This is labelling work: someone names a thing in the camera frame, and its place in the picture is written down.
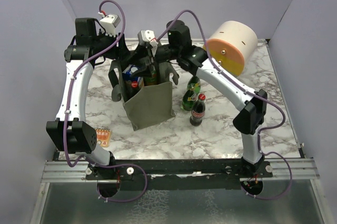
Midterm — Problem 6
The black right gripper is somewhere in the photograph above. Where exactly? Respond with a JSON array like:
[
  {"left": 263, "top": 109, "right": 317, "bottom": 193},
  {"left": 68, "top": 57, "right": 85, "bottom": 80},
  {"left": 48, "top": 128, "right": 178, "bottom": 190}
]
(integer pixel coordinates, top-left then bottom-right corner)
[{"left": 127, "top": 43, "right": 180, "bottom": 78}]

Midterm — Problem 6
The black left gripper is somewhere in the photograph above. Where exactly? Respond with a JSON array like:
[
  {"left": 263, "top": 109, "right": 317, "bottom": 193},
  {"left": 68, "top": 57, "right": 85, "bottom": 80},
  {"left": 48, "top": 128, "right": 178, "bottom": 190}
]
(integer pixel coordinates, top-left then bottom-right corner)
[{"left": 93, "top": 28, "right": 131, "bottom": 60}]

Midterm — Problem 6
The green tea plastic bottle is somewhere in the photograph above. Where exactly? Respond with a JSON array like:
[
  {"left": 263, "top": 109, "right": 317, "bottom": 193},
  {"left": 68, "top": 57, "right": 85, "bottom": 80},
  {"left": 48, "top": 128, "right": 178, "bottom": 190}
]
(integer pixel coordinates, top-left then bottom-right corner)
[{"left": 143, "top": 65, "right": 158, "bottom": 86}]

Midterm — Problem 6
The blue white beverage carton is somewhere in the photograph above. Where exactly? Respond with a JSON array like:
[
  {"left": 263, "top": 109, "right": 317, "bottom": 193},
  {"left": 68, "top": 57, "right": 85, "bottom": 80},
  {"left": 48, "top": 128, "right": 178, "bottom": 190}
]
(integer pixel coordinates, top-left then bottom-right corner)
[{"left": 122, "top": 64, "right": 144, "bottom": 88}]

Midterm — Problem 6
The cola glass bottle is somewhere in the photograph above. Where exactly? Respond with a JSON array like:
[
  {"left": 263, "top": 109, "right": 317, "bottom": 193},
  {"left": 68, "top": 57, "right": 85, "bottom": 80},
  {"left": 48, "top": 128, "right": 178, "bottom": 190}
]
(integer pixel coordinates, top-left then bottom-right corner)
[
  {"left": 131, "top": 81, "right": 140, "bottom": 97},
  {"left": 190, "top": 93, "right": 206, "bottom": 126}
]

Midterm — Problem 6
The olive green canvas bag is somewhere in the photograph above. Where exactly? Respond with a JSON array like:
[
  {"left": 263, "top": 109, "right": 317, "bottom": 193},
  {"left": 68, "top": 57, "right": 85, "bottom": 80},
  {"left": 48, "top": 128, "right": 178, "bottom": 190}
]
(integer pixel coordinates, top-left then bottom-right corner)
[{"left": 108, "top": 61, "right": 180, "bottom": 131}]

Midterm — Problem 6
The green glass bottle front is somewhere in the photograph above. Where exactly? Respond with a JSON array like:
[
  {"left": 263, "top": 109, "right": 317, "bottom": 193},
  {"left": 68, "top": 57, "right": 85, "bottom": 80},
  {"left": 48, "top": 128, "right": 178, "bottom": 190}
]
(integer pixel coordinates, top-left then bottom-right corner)
[{"left": 182, "top": 84, "right": 197, "bottom": 111}]

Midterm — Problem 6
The green glass bottle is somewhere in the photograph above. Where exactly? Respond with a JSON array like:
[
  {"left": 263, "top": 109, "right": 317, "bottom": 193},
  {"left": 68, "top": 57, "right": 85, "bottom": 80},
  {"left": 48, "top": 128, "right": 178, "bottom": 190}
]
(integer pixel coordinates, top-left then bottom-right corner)
[
  {"left": 182, "top": 84, "right": 197, "bottom": 111},
  {"left": 186, "top": 76, "right": 201, "bottom": 95}
]

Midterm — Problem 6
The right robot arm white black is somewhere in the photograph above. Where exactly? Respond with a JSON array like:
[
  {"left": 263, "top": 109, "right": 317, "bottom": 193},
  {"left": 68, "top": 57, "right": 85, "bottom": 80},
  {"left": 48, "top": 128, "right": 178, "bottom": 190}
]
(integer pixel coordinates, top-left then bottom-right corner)
[{"left": 137, "top": 20, "right": 267, "bottom": 177}]

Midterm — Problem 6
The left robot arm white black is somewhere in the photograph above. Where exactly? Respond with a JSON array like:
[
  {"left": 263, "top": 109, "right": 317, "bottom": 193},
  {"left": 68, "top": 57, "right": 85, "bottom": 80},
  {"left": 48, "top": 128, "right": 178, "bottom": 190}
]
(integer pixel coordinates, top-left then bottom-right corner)
[{"left": 46, "top": 14, "right": 128, "bottom": 179}]

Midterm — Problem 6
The green glass bottle rear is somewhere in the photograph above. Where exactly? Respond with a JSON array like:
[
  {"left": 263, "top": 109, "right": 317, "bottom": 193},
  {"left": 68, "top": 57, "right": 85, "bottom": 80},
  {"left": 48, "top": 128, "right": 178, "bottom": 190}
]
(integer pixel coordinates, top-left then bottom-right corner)
[{"left": 186, "top": 76, "right": 201, "bottom": 95}]

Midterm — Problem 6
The orange small notepad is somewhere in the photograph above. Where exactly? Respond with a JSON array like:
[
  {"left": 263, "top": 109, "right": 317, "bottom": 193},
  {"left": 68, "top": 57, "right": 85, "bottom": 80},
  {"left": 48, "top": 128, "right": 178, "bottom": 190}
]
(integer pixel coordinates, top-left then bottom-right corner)
[{"left": 95, "top": 128, "right": 112, "bottom": 148}]

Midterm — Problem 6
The cream cylinder with orange face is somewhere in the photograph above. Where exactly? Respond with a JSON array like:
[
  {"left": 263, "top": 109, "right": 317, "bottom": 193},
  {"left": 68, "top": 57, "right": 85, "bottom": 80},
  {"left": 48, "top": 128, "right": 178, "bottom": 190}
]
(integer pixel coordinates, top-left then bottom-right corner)
[{"left": 203, "top": 21, "right": 257, "bottom": 76}]

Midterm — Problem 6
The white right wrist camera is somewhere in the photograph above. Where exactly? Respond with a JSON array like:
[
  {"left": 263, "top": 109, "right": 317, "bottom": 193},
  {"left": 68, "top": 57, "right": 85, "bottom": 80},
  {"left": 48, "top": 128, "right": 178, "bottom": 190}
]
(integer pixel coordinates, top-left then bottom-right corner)
[{"left": 137, "top": 30, "right": 161, "bottom": 55}]

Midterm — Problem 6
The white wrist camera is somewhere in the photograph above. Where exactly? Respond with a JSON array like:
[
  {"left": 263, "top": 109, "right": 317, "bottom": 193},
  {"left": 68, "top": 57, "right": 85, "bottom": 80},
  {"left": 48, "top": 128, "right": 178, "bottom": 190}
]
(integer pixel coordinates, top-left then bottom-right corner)
[
  {"left": 137, "top": 30, "right": 161, "bottom": 55},
  {"left": 99, "top": 13, "right": 121, "bottom": 37}
]

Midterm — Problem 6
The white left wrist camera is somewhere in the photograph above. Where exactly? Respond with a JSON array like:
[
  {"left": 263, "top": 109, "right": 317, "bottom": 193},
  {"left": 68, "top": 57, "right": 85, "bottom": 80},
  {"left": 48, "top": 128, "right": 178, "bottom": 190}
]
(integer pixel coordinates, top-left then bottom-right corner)
[{"left": 99, "top": 13, "right": 121, "bottom": 37}]

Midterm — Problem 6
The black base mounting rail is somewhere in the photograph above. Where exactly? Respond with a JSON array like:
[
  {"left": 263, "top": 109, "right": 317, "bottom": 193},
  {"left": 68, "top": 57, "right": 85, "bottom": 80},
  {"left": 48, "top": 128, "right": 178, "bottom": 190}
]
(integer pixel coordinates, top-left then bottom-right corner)
[{"left": 86, "top": 159, "right": 273, "bottom": 191}]

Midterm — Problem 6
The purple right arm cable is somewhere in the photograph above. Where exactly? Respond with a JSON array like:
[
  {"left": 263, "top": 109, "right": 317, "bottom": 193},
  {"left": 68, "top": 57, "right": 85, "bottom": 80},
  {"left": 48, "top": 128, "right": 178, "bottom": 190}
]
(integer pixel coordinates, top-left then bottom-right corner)
[{"left": 155, "top": 9, "right": 293, "bottom": 200}]

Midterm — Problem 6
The aluminium frame rail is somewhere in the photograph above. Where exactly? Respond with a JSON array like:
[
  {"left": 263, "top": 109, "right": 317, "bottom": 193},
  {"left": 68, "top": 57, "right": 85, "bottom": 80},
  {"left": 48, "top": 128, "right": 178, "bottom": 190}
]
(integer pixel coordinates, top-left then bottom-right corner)
[{"left": 42, "top": 158, "right": 320, "bottom": 182}]

